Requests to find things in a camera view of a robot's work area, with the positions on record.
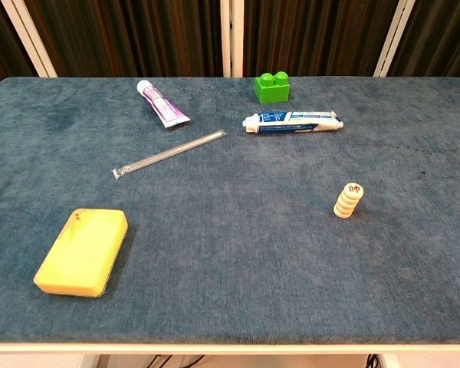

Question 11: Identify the green toy building block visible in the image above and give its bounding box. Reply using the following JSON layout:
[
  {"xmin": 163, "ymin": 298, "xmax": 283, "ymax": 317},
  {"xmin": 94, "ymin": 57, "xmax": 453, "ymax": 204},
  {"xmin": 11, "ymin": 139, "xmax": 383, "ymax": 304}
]
[{"xmin": 253, "ymin": 71, "xmax": 291, "ymax": 105}]

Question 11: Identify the blue velvet table cover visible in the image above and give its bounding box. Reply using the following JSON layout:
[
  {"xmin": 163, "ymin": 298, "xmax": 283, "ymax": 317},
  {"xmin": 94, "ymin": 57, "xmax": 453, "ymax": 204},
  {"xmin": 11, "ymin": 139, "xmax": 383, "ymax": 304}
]
[{"xmin": 0, "ymin": 76, "xmax": 460, "ymax": 345}]

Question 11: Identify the dark brown curtain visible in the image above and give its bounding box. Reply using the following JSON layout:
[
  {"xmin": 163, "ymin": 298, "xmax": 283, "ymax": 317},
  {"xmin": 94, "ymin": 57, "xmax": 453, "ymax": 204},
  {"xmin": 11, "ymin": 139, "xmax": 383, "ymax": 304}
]
[{"xmin": 0, "ymin": 0, "xmax": 460, "ymax": 95}]

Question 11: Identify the yellow rectangular sponge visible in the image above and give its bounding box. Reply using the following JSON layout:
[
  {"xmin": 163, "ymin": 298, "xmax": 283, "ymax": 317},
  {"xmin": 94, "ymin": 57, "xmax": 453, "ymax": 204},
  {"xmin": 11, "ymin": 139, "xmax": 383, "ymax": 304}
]
[{"xmin": 33, "ymin": 208, "xmax": 130, "ymax": 299}]

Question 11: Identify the blue white toothpaste tube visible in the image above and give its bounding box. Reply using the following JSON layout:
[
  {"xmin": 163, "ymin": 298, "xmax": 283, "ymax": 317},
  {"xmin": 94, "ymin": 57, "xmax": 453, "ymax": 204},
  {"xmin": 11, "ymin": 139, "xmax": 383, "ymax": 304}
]
[{"xmin": 241, "ymin": 110, "xmax": 345, "ymax": 134}]

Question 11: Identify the white table frame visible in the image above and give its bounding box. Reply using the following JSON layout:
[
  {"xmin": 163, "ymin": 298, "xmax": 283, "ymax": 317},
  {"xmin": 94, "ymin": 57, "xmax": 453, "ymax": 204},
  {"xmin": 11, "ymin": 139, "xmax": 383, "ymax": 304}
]
[{"xmin": 0, "ymin": 342, "xmax": 460, "ymax": 368}]

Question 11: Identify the purple white cream tube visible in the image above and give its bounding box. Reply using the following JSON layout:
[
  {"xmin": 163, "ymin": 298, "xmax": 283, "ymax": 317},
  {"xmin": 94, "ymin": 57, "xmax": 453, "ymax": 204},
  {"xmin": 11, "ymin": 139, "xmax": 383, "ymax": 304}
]
[{"xmin": 136, "ymin": 79, "xmax": 192, "ymax": 129}]

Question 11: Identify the clear wrapped straw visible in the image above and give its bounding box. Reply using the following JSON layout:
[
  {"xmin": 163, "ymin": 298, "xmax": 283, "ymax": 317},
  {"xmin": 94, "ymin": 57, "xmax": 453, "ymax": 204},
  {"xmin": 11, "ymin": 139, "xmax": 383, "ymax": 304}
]
[{"xmin": 112, "ymin": 130, "xmax": 227, "ymax": 180}]

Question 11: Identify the white frame post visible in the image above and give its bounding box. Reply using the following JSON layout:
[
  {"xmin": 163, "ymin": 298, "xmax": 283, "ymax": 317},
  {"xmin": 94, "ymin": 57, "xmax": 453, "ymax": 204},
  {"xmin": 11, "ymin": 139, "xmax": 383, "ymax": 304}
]
[
  {"xmin": 0, "ymin": 0, "xmax": 58, "ymax": 78},
  {"xmin": 373, "ymin": 0, "xmax": 417, "ymax": 78},
  {"xmin": 219, "ymin": 0, "xmax": 245, "ymax": 78}
]

